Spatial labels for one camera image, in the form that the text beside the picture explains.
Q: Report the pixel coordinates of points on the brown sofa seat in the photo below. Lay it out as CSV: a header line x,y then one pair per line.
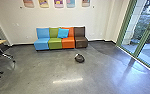
x,y
81,40

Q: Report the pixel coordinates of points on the green sofa seat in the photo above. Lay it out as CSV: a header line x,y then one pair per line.
x,y
55,42

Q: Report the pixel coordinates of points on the wooden table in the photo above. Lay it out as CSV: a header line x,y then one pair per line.
x,y
2,42

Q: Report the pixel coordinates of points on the light blue cushion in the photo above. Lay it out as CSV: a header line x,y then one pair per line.
x,y
63,33

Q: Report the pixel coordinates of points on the black trash bag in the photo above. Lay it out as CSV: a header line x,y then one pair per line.
x,y
79,58

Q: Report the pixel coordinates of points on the beige wall art panel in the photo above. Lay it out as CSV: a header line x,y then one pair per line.
x,y
86,2

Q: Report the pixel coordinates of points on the blue sofa seat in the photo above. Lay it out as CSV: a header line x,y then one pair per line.
x,y
41,43

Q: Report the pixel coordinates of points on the yellow wall art panel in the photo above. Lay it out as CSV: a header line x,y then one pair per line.
x,y
43,3

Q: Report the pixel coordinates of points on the salmon wall art panel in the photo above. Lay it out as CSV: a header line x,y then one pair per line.
x,y
28,3

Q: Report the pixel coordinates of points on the orange sofa seat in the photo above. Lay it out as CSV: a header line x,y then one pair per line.
x,y
68,42

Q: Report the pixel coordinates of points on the pink purple wall art panel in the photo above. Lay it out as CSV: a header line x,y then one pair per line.
x,y
58,3

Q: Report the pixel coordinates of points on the white outdoor pillar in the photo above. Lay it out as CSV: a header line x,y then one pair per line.
x,y
135,20

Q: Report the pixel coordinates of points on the green framed glass door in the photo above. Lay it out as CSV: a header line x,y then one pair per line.
x,y
142,36

